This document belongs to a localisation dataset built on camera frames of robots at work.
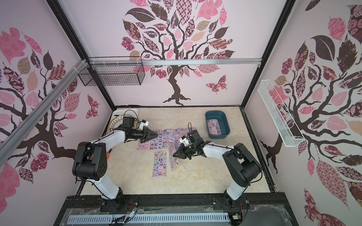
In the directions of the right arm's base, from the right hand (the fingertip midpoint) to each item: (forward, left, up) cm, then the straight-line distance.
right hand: (173, 157), depth 83 cm
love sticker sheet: (-3, -1, 0) cm, 3 cm away
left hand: (+12, +11, +4) cm, 17 cm away
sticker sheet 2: (+22, -2, -8) cm, 24 cm away
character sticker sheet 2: (+13, +13, -7) cm, 20 cm away
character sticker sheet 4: (+24, -7, -8) cm, 26 cm away
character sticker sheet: (+27, -30, -8) cm, 41 cm away
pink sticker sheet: (+12, +21, -7) cm, 25 cm away
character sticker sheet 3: (+18, +5, -7) cm, 20 cm away
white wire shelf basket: (+13, -63, +18) cm, 67 cm away
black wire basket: (+91, +66, 0) cm, 112 cm away
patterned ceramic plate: (+34, +47, -6) cm, 59 cm away
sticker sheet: (-4, +9, -7) cm, 12 cm away
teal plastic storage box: (+36, -37, -5) cm, 51 cm away
